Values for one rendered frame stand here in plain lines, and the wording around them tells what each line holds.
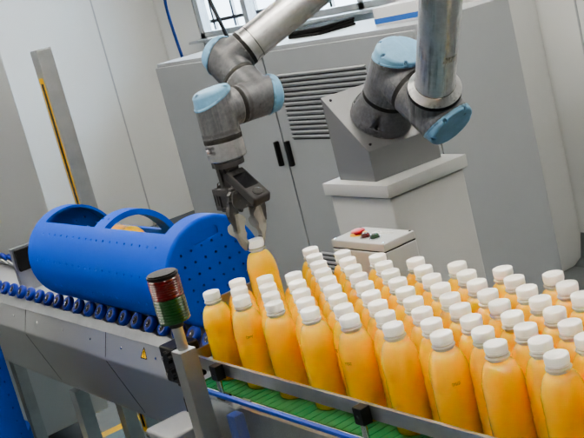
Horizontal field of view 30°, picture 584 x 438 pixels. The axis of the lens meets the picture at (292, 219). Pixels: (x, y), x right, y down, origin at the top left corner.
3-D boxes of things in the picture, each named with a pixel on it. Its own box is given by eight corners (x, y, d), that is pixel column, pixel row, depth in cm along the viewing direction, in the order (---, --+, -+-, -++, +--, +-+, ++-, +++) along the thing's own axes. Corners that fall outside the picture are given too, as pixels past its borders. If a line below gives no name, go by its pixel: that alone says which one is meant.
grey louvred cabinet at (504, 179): (294, 282, 645) (232, 42, 614) (574, 329, 467) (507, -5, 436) (218, 315, 617) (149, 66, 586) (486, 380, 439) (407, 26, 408)
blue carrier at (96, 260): (124, 271, 351) (93, 189, 344) (279, 297, 280) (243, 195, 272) (48, 310, 336) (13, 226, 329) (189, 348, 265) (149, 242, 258)
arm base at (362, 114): (389, 89, 340) (397, 65, 332) (423, 129, 329) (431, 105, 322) (338, 103, 331) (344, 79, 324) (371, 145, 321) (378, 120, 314)
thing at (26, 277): (47, 282, 380) (34, 239, 377) (52, 282, 377) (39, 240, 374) (21, 291, 375) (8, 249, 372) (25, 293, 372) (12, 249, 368)
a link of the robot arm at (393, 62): (391, 69, 331) (405, 23, 318) (428, 104, 322) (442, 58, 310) (352, 84, 323) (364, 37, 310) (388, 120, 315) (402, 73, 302)
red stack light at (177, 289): (174, 288, 215) (169, 270, 214) (189, 292, 210) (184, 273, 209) (146, 301, 212) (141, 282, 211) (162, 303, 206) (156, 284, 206)
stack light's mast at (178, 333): (188, 341, 217) (167, 265, 214) (204, 344, 212) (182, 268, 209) (162, 353, 214) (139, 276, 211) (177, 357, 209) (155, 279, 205)
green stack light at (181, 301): (180, 312, 216) (174, 289, 215) (196, 315, 211) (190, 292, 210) (153, 324, 213) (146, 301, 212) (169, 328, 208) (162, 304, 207)
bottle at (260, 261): (292, 313, 260) (273, 239, 257) (288, 322, 254) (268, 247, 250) (263, 318, 261) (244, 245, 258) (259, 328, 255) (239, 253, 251)
